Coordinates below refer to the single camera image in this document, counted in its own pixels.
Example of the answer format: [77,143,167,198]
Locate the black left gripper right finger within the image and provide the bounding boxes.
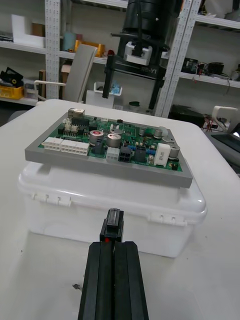
[113,241,150,320]

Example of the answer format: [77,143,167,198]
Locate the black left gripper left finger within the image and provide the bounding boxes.
[77,241,114,320]

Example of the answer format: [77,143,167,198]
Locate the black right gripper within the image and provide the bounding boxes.
[102,33,169,110]

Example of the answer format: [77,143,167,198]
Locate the white bin with blue items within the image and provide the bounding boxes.
[85,81,124,110]

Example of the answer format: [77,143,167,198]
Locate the pale grey chair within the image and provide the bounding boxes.
[33,44,99,106]

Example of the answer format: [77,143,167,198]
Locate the black case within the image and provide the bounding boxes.
[168,104,206,128]

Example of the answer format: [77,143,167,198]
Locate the milky plastic box with lid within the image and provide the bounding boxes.
[17,161,208,259]

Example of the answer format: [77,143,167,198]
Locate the white metal shelf with goods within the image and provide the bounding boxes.
[0,0,61,107]
[159,0,240,121]
[44,0,198,118]

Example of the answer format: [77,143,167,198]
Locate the dark laptop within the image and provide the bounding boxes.
[211,123,240,161]

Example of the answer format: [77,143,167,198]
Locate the green circuit board grey frame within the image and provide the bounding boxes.
[24,107,193,190]

